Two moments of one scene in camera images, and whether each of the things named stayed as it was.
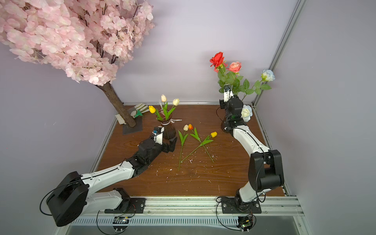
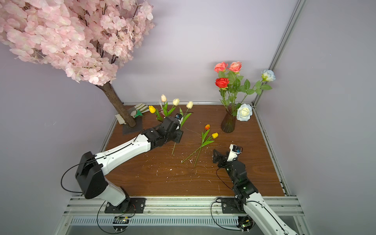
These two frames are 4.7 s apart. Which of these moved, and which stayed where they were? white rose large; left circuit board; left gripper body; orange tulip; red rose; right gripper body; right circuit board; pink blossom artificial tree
Moved: right gripper body; left gripper body; red rose; orange tulip
Stayed: left circuit board; right circuit board; pink blossom artificial tree; white rose large
